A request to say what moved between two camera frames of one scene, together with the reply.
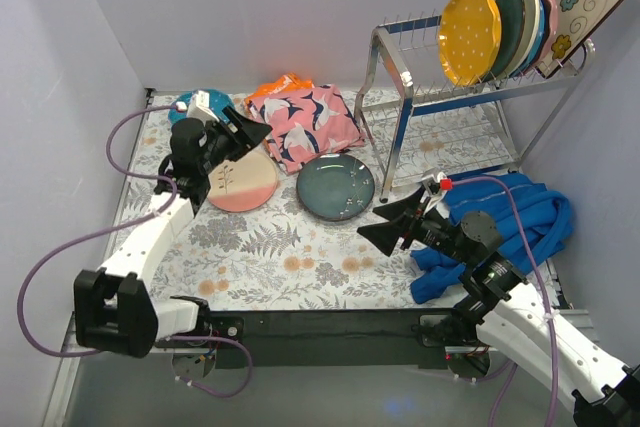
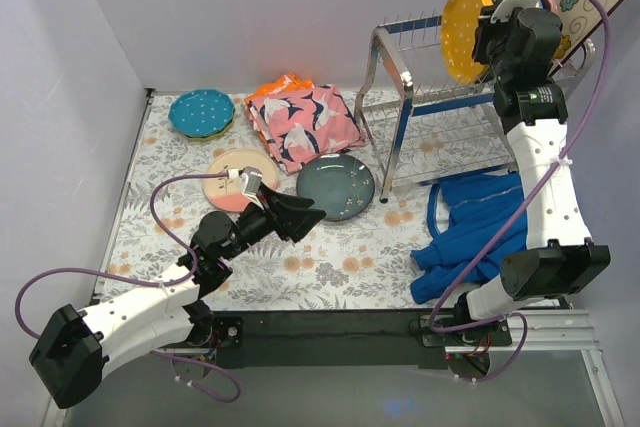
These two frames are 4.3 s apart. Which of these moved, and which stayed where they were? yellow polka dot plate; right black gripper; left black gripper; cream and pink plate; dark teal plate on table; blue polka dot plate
Moved: left black gripper; right black gripper
Stayed: dark teal plate on table; blue polka dot plate; yellow polka dot plate; cream and pink plate
